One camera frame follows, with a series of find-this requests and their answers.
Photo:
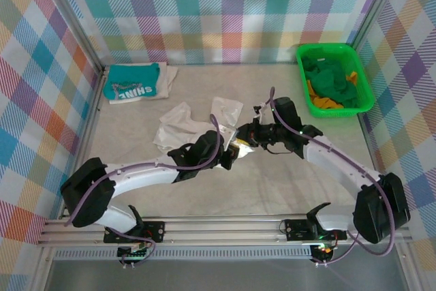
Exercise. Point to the white t-shirt with red print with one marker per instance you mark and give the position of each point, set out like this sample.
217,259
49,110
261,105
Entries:
177,124

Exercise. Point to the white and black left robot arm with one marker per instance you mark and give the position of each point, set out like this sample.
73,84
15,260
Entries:
143,175

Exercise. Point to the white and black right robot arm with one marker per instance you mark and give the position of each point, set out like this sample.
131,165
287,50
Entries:
340,161

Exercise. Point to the crumpled yellow t-shirt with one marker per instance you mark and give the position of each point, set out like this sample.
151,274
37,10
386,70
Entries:
322,102

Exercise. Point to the crumpled green t-shirt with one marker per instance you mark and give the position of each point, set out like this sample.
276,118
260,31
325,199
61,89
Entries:
327,79

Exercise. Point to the green plastic basket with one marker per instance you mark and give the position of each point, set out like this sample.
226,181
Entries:
365,81

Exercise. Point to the right controller circuit board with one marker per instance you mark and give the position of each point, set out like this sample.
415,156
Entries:
322,251

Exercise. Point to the controller circuit board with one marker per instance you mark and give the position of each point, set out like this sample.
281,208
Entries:
134,253
322,251

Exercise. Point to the left controller circuit board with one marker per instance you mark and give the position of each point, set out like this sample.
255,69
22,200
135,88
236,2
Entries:
134,253

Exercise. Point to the aluminium mounting rail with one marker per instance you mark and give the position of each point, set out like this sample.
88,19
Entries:
221,231

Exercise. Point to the aluminium table side rail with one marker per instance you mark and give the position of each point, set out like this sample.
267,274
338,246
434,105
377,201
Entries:
86,134
367,137

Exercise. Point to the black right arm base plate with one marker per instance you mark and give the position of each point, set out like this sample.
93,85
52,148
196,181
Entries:
296,228

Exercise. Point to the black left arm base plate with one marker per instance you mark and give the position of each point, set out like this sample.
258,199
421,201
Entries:
156,231

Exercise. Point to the aluminium frame post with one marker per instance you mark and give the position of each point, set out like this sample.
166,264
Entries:
73,18
375,4

